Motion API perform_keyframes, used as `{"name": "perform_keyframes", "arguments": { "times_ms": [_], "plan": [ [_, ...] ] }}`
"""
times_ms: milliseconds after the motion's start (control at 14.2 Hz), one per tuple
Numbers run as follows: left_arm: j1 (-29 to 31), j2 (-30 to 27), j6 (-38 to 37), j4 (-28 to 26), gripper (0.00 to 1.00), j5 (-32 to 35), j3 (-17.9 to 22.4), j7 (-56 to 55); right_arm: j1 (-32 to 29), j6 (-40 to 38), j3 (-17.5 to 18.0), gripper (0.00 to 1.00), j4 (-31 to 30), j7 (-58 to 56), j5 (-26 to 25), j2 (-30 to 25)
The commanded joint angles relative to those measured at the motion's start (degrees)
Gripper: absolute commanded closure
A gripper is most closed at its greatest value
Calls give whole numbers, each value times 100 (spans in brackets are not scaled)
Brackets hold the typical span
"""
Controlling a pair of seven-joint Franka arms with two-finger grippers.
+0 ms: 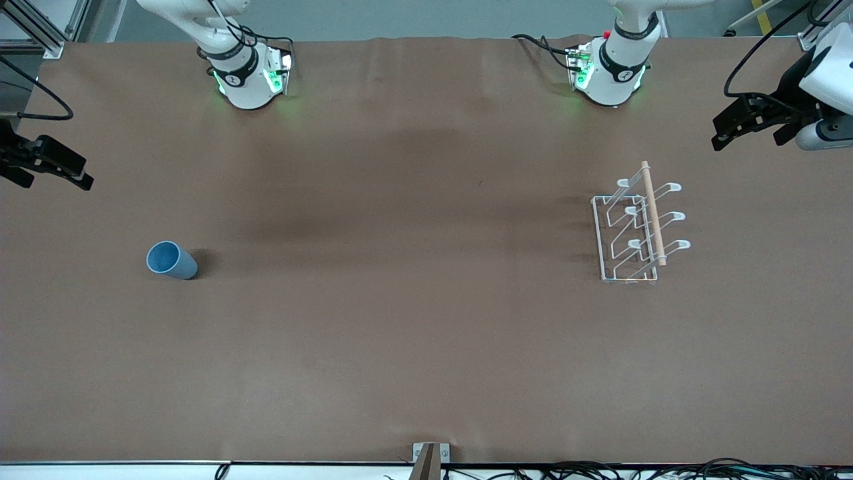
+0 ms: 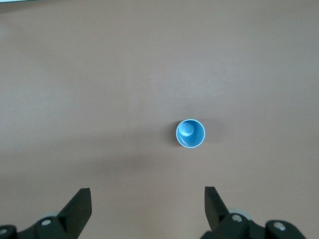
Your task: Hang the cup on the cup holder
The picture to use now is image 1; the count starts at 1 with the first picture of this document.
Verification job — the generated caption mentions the light blue plastic cup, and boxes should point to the light blue plastic cup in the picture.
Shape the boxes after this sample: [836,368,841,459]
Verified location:
[146,241,199,281]

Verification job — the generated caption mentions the white metal tube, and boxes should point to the white metal tube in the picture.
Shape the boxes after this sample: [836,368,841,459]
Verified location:
[725,0,788,37]

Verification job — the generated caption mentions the brown table cover sheet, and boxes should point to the brown table cover sheet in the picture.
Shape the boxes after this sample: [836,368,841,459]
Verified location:
[0,35,853,465]

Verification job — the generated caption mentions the brown bar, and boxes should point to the brown bar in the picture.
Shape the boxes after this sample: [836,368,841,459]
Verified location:
[409,443,442,480]

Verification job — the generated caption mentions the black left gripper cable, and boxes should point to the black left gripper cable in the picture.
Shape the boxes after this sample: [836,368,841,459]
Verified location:
[724,0,840,101]

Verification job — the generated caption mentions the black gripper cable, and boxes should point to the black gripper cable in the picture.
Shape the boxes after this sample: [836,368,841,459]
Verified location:
[0,56,74,122]
[724,0,840,101]

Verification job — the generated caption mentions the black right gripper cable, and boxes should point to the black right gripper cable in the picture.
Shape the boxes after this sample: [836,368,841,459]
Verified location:
[0,56,74,122]

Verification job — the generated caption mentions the aluminium profile post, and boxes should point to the aluminium profile post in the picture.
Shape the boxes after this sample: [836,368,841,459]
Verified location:
[0,0,91,59]
[796,0,853,52]

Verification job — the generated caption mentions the white wire rack, wooden rod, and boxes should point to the white wire rack, wooden rod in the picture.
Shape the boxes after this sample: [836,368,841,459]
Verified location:
[590,161,692,285]

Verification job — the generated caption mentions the black left arm base cable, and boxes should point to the black left arm base cable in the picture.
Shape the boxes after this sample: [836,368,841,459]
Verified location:
[511,33,582,71]

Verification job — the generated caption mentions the black right arm base cables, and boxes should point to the black right arm base cables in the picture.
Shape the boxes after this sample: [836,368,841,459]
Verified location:
[195,0,295,62]

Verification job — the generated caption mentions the white table edge rail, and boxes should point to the white table edge rail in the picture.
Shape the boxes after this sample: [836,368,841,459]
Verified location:
[0,460,853,480]

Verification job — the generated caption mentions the black cable tangle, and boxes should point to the black cable tangle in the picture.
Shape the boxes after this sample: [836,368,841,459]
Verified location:
[440,457,853,480]

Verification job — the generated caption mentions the small metal edge bracket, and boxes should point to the small metal edge bracket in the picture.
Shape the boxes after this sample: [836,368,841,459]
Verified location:
[412,442,451,463]

